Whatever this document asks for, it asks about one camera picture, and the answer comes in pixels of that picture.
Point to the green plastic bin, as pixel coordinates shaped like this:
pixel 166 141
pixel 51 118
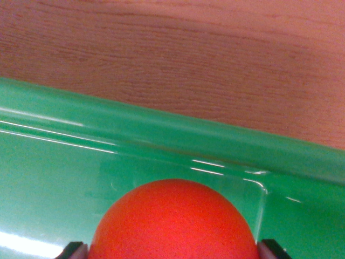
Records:
pixel 54 167

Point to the orange fruit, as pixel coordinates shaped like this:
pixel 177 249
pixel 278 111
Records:
pixel 173 221

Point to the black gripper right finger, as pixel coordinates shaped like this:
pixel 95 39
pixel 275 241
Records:
pixel 272 249

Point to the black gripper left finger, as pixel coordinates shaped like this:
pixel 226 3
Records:
pixel 74 251

